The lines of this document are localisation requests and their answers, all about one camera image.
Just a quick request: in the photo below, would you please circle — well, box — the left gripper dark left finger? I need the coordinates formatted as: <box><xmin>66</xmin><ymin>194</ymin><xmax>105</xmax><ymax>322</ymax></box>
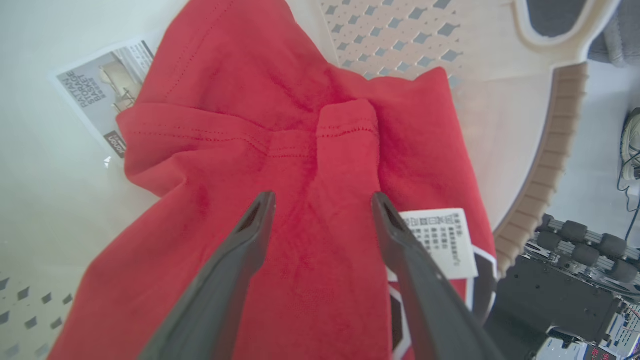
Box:
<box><xmin>137</xmin><ymin>190</ymin><xmax>277</xmax><ymax>360</ymax></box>

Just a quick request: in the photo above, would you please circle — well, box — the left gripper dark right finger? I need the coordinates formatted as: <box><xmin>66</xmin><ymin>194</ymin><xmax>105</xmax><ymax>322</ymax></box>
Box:
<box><xmin>371</xmin><ymin>191</ymin><xmax>507</xmax><ymax>360</ymax></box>

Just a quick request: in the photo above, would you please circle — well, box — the red sports jersey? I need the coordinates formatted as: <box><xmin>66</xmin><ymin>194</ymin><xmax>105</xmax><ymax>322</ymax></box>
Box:
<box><xmin>47</xmin><ymin>0</ymin><xmax>498</xmax><ymax>360</ymax></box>

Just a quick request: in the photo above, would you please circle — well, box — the white laundry basket brown rim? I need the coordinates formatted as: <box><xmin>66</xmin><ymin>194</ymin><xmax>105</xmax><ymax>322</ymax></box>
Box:
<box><xmin>0</xmin><ymin>0</ymin><xmax>623</xmax><ymax>360</ymax></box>

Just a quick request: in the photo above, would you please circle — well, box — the printed paper basket label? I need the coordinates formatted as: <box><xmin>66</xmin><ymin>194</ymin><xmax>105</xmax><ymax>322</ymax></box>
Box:
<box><xmin>50</xmin><ymin>36</ymin><xmax>156</xmax><ymax>161</ymax></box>

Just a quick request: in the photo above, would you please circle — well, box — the white shoe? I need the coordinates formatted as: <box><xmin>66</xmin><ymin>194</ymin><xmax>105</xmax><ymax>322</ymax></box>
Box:
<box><xmin>619</xmin><ymin>107</ymin><xmax>640</xmax><ymax>182</ymax></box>

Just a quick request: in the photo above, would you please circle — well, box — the thin black floor cable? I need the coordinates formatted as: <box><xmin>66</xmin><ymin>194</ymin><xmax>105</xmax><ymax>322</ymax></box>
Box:
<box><xmin>616</xmin><ymin>150</ymin><xmax>640</xmax><ymax>243</ymax></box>

